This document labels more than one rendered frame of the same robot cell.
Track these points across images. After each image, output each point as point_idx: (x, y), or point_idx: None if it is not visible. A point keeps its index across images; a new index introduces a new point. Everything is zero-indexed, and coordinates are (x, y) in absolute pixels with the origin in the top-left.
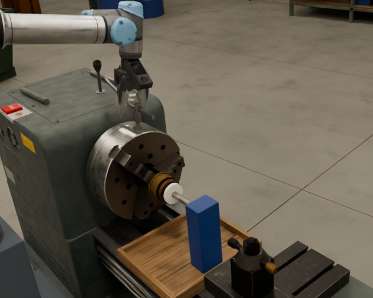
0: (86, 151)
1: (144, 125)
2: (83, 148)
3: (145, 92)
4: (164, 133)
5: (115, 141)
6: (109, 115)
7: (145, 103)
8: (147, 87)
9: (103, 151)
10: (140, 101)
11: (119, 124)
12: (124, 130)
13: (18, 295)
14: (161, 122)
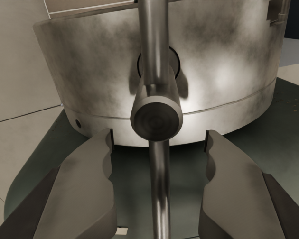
0: (262, 117)
1: (114, 102)
2: (277, 122)
3: (38, 212)
4: (60, 19)
5: (259, 45)
6: (193, 195)
7: (79, 152)
8: None
9: (278, 52)
10: (104, 169)
11: (193, 135)
12: (207, 82)
13: None
14: (38, 154)
